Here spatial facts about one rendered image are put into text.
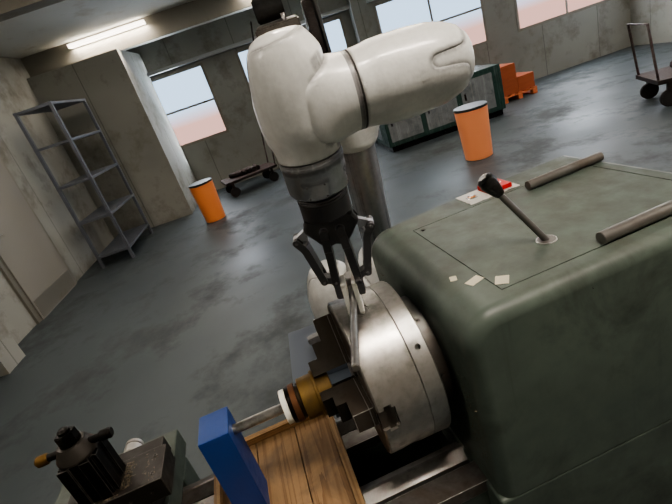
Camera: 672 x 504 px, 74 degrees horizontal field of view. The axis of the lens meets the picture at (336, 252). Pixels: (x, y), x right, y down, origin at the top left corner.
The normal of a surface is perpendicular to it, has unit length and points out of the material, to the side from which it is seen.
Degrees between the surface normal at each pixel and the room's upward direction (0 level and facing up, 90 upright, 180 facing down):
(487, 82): 90
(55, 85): 90
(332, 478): 0
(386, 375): 59
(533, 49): 90
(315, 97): 95
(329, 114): 103
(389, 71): 77
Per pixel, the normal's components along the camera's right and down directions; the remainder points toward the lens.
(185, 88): 0.15, 0.35
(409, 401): 0.19, 0.15
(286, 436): -0.30, -0.87
